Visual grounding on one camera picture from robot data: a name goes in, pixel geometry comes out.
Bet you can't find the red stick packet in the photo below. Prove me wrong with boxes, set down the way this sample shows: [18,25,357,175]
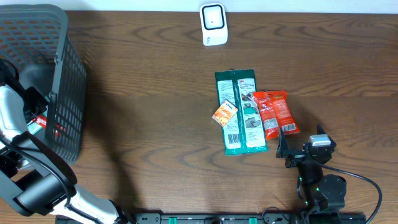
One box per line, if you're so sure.
[33,115,66,137]

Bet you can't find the orange-red snack bag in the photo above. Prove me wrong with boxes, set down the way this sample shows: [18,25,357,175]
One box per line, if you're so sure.
[253,90,300,140]

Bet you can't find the green 3M wipes package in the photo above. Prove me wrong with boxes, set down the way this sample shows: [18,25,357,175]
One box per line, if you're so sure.
[215,69,268,156]

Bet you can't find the orange Kleenex tissue pack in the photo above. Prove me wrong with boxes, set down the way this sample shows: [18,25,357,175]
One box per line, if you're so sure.
[212,100,238,127]

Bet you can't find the mint green wipes pack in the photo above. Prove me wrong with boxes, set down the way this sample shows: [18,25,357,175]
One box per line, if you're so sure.
[27,111,47,135]

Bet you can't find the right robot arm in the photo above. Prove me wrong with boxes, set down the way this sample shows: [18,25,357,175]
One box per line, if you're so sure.
[276,125,346,224]

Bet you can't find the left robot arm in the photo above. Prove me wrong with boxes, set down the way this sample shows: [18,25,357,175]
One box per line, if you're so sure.
[1,60,136,223]

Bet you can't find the white barcode scanner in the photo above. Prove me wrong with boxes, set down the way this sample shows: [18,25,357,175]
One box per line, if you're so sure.
[199,2,228,47]

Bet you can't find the grey plastic mesh basket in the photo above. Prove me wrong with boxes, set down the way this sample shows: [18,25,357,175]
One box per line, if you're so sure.
[1,4,87,164]

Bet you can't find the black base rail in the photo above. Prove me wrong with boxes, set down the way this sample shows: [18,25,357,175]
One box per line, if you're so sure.
[134,212,366,224]

